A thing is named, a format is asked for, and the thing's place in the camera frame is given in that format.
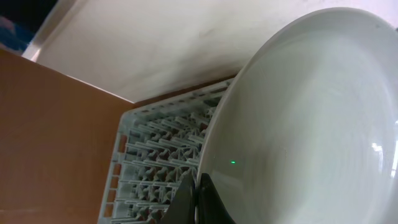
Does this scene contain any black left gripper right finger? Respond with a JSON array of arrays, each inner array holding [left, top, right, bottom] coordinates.
[[197, 173, 235, 224]]

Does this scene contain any grey-white plate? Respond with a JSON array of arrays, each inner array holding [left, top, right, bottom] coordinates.
[[199, 7, 397, 223]]

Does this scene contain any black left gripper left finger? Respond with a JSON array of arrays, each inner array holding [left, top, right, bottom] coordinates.
[[160, 174, 195, 224]]

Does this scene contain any grey plastic dishwasher rack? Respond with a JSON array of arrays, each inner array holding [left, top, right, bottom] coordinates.
[[98, 79, 233, 224]]

